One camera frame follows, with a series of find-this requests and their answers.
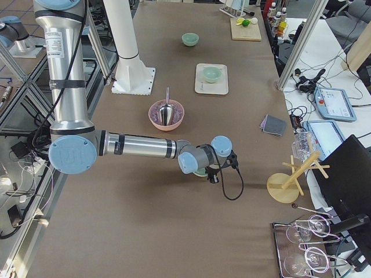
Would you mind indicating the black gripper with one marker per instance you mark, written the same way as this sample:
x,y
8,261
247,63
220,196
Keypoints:
x,y
211,173

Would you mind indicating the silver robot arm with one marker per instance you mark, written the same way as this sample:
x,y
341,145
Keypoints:
x,y
76,143
17,40

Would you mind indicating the pink bowl with ice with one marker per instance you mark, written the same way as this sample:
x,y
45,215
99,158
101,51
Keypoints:
x,y
177,119

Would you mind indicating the wooden mug tree stand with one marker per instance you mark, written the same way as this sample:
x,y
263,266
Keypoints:
x,y
285,188

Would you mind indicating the grey folded cloth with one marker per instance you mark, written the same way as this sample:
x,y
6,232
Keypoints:
x,y
273,125

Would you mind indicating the steel ice scoop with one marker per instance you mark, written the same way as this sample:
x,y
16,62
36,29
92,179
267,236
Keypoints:
x,y
166,111

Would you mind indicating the cream rabbit serving tray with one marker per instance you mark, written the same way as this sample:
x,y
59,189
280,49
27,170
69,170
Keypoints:
x,y
218,88

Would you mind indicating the clear glass mug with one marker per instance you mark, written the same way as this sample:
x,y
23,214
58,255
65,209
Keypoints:
x,y
303,146

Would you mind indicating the light green center bowl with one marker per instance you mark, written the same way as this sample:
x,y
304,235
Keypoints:
x,y
211,74

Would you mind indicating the wine glass upper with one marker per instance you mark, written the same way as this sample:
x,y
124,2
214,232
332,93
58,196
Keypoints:
x,y
301,231

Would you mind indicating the wine glass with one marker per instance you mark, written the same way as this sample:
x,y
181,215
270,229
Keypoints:
x,y
301,231
309,264

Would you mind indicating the wine glass lower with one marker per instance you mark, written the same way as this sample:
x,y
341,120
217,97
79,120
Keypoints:
x,y
309,264

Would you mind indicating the blue teach pendant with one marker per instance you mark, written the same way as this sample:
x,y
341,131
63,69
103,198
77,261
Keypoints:
x,y
333,103

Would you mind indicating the wooden cutting board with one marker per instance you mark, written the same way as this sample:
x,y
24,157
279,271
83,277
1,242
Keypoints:
x,y
240,33

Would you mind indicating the lemon slice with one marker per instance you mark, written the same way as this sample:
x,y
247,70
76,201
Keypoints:
x,y
240,21

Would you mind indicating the green lime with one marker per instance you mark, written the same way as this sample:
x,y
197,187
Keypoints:
x,y
245,23

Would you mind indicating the white garlic bulb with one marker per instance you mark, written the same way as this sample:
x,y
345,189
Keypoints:
x,y
254,20

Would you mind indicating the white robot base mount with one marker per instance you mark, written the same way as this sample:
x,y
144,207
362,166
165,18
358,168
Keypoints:
x,y
131,76

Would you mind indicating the aluminium frame post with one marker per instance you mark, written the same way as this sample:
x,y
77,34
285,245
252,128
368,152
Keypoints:
x,y
311,22

